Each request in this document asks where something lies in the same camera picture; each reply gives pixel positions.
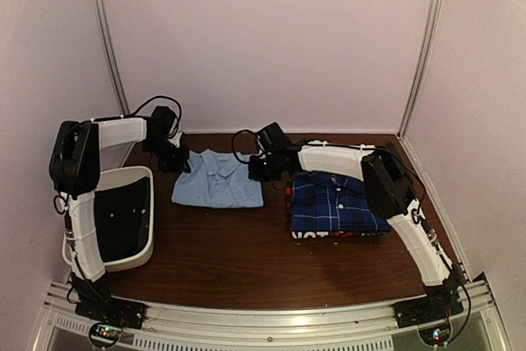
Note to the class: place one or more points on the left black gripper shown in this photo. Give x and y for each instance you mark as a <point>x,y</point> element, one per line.
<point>181,164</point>

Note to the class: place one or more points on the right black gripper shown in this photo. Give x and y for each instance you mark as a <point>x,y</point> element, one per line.
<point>255,173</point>

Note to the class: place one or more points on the light blue long sleeve shirt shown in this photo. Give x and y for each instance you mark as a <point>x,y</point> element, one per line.
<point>219,181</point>

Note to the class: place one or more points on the blue plaid shirt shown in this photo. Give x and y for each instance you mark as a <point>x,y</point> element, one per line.
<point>333,181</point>

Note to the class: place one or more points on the red black shirt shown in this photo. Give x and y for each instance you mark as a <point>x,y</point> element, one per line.
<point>312,236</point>

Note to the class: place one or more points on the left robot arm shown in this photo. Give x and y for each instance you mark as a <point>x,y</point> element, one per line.
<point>75,171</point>

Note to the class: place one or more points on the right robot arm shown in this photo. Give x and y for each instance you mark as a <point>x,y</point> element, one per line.
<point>389,193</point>

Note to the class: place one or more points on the white plastic bin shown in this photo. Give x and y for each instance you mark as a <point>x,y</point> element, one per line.
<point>84,208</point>

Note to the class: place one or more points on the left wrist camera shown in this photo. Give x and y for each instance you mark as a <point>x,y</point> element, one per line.
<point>178,141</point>

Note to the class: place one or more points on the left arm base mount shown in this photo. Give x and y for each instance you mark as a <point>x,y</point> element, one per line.
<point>110,318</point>

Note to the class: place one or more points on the aluminium front rail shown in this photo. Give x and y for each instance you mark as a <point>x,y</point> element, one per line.
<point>369,326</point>

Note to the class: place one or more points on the left aluminium frame post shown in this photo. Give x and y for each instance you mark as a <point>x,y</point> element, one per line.
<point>110,55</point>

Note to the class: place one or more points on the aluminium frame post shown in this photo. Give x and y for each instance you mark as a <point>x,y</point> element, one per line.
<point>110,55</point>
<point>424,55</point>

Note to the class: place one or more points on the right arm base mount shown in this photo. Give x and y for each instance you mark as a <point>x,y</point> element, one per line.
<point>431,315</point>

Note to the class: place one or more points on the right aluminium frame post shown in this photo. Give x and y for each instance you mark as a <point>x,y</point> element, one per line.
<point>424,55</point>

